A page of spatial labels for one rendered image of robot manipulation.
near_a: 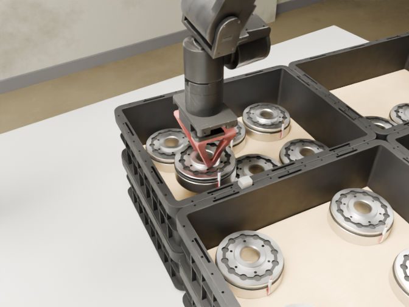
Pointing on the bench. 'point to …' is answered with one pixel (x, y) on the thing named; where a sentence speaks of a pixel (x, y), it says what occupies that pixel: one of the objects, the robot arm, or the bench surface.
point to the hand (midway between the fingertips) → (204, 153)
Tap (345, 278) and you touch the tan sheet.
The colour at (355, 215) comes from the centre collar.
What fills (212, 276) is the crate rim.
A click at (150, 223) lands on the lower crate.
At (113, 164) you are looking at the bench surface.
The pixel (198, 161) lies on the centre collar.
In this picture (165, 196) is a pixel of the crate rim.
